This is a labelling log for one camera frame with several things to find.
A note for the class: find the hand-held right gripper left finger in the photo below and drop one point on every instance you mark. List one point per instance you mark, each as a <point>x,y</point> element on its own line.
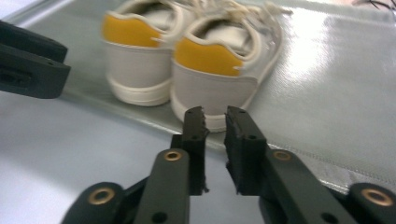
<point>193,146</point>

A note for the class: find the white shoe with yellow heel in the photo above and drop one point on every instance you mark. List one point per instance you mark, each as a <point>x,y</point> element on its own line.
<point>137,71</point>
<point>211,90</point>

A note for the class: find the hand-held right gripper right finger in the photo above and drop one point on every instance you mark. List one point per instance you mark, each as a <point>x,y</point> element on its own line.
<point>244,152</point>

